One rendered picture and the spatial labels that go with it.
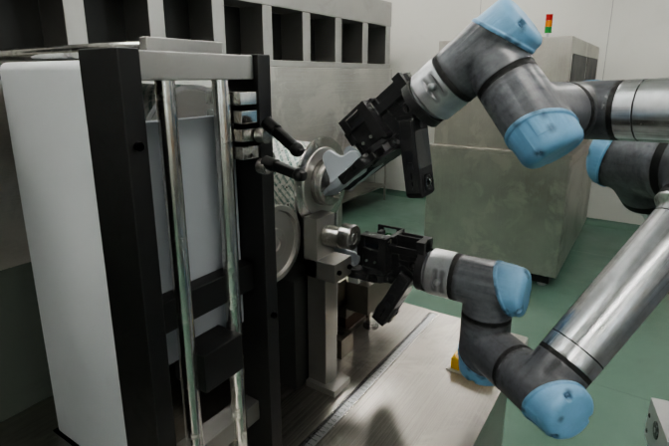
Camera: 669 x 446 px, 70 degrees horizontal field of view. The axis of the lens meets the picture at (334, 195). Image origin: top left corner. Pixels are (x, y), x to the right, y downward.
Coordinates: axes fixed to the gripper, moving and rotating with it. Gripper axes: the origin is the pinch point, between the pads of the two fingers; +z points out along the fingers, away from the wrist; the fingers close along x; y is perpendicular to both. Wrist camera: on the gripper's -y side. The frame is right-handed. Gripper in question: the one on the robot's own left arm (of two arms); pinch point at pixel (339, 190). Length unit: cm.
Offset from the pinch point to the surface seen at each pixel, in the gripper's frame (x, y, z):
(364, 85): -72, 35, 19
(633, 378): -186, -126, 43
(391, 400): -0.4, -32.8, 14.4
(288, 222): 6.6, 0.0, 6.8
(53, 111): 33.6, 21.4, 4.1
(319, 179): 1.8, 3.1, 0.9
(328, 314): 2.9, -15.3, 13.3
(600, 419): -146, -120, 51
